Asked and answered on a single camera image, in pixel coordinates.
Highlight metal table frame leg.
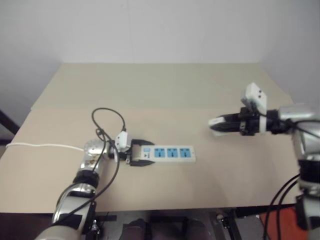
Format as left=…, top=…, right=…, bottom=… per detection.
left=209, top=208, right=243, bottom=240

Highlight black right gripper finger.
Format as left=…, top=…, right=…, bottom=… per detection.
left=214, top=122, right=242, bottom=135
left=218, top=112, right=242, bottom=124

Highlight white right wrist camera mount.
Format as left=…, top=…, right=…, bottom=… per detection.
left=240, top=82, right=268, bottom=135

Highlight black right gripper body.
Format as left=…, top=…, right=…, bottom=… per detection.
left=238, top=106, right=261, bottom=137

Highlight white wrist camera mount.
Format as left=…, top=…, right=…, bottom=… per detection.
left=113, top=131, right=133, bottom=164
left=240, top=82, right=268, bottom=135

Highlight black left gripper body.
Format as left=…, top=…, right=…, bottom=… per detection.
left=118, top=143, right=138, bottom=167

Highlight dark rounded shape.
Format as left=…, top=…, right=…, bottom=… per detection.
left=120, top=217, right=149, bottom=240

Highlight white power strip blue sockets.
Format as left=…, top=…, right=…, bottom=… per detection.
left=134, top=144, right=198, bottom=164

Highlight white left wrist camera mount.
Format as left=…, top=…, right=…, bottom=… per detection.
left=113, top=131, right=133, bottom=164

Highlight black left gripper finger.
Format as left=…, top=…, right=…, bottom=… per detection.
left=129, top=160, right=157, bottom=168
left=131, top=138, right=156, bottom=147

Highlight white power strip cord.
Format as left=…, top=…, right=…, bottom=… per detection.
left=5, top=142, right=85, bottom=152

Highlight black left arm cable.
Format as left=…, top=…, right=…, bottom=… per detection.
left=59, top=107, right=128, bottom=219

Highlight white charger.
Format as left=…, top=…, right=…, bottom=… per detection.
left=207, top=116, right=228, bottom=138

